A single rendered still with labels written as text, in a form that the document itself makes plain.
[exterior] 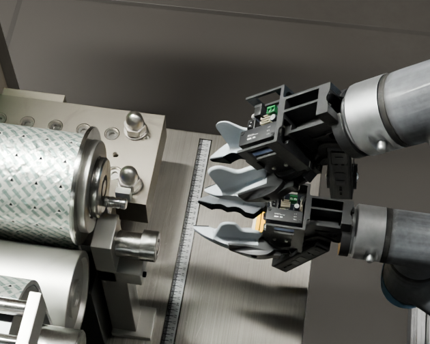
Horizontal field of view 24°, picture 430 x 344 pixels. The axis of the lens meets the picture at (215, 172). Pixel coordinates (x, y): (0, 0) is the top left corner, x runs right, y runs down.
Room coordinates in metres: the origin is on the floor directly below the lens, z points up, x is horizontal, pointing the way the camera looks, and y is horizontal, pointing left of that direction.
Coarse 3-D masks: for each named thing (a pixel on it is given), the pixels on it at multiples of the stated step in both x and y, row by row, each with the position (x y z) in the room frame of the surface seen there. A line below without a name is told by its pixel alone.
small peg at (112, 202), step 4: (108, 196) 0.60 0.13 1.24; (104, 200) 0.59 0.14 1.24; (108, 200) 0.59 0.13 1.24; (112, 200) 0.59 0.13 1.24; (116, 200) 0.59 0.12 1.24; (120, 200) 0.59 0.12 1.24; (124, 200) 0.59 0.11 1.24; (104, 204) 0.59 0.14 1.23; (108, 204) 0.59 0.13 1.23; (112, 204) 0.59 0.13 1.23; (116, 204) 0.59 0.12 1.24; (120, 204) 0.59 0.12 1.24; (124, 204) 0.59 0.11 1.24; (124, 208) 0.58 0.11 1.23
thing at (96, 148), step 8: (96, 144) 0.63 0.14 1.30; (88, 152) 0.62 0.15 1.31; (96, 152) 0.63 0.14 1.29; (104, 152) 0.65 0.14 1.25; (88, 160) 0.61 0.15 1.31; (88, 168) 0.60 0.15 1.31; (80, 176) 0.59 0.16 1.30; (88, 176) 0.59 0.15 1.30; (80, 184) 0.58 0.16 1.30; (88, 184) 0.58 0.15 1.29; (80, 192) 0.57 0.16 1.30; (88, 192) 0.58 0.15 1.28; (80, 200) 0.56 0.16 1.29; (88, 200) 0.57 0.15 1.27; (80, 208) 0.56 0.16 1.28; (88, 208) 0.57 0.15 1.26; (80, 216) 0.55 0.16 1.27; (88, 216) 0.56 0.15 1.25; (80, 224) 0.55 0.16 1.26; (88, 224) 0.55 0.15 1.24; (88, 232) 0.55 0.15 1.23
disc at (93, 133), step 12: (96, 132) 0.66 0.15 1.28; (84, 144) 0.62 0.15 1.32; (84, 156) 0.61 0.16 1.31; (72, 180) 0.57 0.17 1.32; (72, 192) 0.56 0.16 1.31; (72, 204) 0.55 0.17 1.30; (72, 216) 0.54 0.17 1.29; (72, 228) 0.54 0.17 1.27; (72, 240) 0.53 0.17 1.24; (84, 240) 0.55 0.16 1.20
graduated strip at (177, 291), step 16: (208, 144) 0.88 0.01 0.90; (192, 176) 0.82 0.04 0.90; (192, 192) 0.79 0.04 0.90; (192, 208) 0.76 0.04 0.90; (192, 224) 0.73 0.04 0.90; (192, 240) 0.70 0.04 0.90; (176, 272) 0.65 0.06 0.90; (176, 288) 0.62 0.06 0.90; (176, 304) 0.59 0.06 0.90; (176, 320) 0.57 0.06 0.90
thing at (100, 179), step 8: (96, 160) 0.62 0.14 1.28; (104, 160) 0.62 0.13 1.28; (96, 168) 0.61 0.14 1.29; (104, 168) 0.62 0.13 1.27; (96, 176) 0.60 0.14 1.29; (104, 176) 0.62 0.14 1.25; (96, 184) 0.59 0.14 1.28; (104, 184) 0.60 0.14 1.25; (96, 192) 0.58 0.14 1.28; (104, 192) 0.60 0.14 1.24; (96, 200) 0.57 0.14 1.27; (96, 208) 0.57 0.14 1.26; (104, 208) 0.59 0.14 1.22; (96, 216) 0.56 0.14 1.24
